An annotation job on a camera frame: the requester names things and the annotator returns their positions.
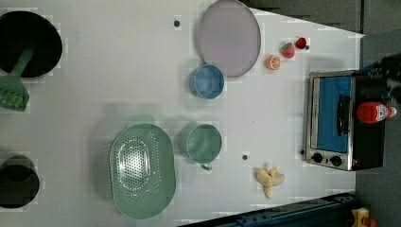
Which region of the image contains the small red toy strawberry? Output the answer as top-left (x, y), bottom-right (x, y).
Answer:
top-left (295, 37), bottom-right (306, 49)

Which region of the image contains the yellow red clamp object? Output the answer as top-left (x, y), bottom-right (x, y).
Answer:
top-left (352, 208), bottom-right (377, 227)

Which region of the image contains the small black pot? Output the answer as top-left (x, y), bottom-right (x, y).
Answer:
top-left (0, 155), bottom-right (40, 209)

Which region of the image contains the green perforated colander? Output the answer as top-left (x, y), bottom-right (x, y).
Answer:
top-left (110, 123), bottom-right (176, 219)

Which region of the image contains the blue cup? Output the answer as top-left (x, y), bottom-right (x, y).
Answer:
top-left (189, 64), bottom-right (225, 99)

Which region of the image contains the toy orange half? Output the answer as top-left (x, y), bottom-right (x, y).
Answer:
top-left (266, 55), bottom-right (281, 70)

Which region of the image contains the large lavender plate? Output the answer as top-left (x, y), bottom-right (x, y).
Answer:
top-left (198, 0), bottom-right (261, 78)

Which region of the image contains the green mug with handle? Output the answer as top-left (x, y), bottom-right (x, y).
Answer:
top-left (183, 124), bottom-right (222, 171)

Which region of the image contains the peeled toy banana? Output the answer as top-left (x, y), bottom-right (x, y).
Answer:
top-left (256, 166), bottom-right (286, 199)

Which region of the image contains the toy strawberry with leaves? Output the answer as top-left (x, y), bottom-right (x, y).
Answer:
top-left (280, 43), bottom-right (295, 59)

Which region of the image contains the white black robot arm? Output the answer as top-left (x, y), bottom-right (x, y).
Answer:
top-left (361, 53), bottom-right (401, 105)

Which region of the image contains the large black pan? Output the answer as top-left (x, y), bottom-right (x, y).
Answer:
top-left (0, 10), bottom-right (62, 79)

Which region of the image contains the red felt ketchup bottle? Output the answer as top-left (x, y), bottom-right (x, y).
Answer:
top-left (357, 102), bottom-right (397, 124)

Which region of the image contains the blue metal frame rail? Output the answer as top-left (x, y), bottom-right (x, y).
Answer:
top-left (180, 193), bottom-right (360, 227)

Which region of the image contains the green slotted spatula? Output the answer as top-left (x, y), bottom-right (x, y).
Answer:
top-left (0, 47), bottom-right (34, 112)

